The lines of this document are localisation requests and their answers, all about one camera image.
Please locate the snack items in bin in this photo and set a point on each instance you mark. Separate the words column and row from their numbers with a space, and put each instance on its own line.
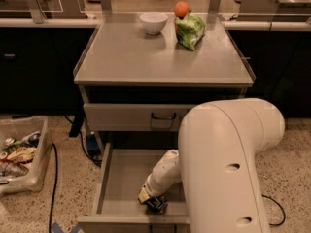
column 17, row 153

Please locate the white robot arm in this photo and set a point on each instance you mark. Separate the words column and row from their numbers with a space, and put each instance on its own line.
column 215, row 163

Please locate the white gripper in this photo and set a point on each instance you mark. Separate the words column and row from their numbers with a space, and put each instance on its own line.
column 152, row 185

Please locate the grey top drawer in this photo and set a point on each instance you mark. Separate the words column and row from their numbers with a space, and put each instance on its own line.
column 134, row 117

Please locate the clear plastic bin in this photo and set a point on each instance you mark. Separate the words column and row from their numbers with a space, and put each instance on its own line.
column 19, row 128

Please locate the blue power adapter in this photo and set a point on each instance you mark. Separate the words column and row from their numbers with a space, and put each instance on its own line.
column 91, row 145

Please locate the green chip bag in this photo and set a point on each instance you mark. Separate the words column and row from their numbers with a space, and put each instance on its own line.
column 189, row 30

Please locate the blue pepsi can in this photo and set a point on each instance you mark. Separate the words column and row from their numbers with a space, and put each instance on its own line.
column 157, row 205

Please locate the blue tape on floor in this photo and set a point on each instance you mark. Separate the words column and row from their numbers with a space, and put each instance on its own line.
column 57, row 228

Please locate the white ceramic bowl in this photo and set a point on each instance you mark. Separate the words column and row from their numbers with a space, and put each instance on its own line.
column 153, row 22

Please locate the grey drawer cabinet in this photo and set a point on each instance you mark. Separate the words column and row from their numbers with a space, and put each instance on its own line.
column 123, row 64

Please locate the black drawer handle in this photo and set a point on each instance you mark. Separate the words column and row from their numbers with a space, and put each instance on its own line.
column 155, row 117

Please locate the open grey middle drawer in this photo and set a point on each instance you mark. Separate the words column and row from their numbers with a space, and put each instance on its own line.
column 116, row 208

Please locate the orange fruit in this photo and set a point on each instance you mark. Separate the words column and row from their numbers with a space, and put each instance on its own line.
column 181, row 9

